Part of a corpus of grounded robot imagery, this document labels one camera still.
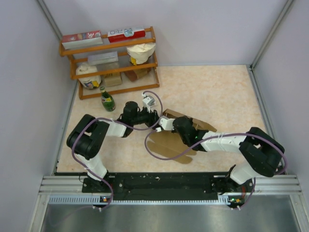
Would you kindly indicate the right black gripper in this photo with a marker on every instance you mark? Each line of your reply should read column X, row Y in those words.
column 190, row 119

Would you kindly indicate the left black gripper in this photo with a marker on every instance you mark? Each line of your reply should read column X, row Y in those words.
column 152, row 117

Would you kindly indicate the brown cardboard box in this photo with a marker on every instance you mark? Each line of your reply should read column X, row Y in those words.
column 167, row 144

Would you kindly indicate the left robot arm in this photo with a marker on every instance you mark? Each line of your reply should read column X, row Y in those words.
column 87, row 137

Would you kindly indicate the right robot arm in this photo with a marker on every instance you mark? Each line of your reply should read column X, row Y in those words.
column 261, row 152

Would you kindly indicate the clear plastic box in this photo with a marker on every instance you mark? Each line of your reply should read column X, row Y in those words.
column 102, row 58

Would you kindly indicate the red white wrap box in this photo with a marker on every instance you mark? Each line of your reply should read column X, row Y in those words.
column 119, row 35

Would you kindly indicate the red grey foil box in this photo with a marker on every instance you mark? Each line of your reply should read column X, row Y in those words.
column 84, row 39

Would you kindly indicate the green glass bottle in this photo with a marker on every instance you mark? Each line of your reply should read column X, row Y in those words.
column 107, row 100

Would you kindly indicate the brown bread pieces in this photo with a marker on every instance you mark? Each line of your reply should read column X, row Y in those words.
column 134, row 75

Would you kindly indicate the tan cardboard packet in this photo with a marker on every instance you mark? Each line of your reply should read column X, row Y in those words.
column 112, row 79

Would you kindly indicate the wooden shelf rack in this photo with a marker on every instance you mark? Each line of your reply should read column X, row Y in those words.
column 123, row 60

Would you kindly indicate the white paper bag upper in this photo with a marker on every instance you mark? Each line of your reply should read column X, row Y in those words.
column 139, row 54

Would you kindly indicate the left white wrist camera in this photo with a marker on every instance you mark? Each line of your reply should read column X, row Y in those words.
column 148, row 102

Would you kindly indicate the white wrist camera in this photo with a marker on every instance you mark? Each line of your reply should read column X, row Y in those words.
column 165, row 124
column 148, row 102

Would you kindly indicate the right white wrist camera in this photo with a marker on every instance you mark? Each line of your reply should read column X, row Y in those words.
column 165, row 124

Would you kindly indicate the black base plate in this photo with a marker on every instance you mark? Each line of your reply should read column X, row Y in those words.
column 166, row 186

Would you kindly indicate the aluminium front rail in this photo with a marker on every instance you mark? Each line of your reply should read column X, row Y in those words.
column 67, row 189

